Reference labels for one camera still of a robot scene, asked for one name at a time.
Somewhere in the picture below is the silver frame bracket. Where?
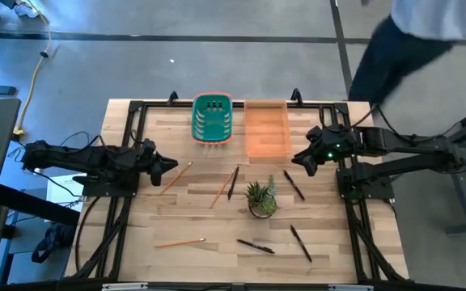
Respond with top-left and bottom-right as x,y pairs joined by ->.
101,282 -> 149,291
328,284 -> 375,291

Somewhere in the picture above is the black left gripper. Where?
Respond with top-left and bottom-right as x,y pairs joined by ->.
127,138 -> 179,188

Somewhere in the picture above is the white paper sheet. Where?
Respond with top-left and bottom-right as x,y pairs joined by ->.
45,173 -> 87,213

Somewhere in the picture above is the orange pencil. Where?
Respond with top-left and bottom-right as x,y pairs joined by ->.
159,161 -> 194,196
209,168 -> 237,210
154,237 -> 206,249

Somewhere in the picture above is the black side table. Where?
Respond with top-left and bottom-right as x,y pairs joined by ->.
0,183 -> 81,284

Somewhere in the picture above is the black pen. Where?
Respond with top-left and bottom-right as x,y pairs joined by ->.
227,165 -> 240,201
290,224 -> 313,264
235,238 -> 276,255
283,169 -> 306,202

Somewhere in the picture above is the orange translucent tray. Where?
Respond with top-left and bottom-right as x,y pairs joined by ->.
244,99 -> 292,158

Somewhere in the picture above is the green basket with orange rim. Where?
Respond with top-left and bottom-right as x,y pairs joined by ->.
191,92 -> 234,146

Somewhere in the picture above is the yellow power cable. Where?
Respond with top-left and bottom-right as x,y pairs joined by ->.
12,0 -> 54,137

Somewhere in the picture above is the succulent in black pot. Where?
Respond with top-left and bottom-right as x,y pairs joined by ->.
244,174 -> 279,220

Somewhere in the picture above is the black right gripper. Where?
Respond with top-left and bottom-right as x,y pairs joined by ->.
291,125 -> 358,178

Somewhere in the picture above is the black bag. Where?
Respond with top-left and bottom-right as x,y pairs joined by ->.
30,221 -> 77,264

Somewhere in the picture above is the person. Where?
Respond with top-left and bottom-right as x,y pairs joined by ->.
348,0 -> 466,106
0,0 -> 40,30

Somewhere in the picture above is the black aluminium table frame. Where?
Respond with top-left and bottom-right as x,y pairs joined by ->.
65,91 -> 410,286

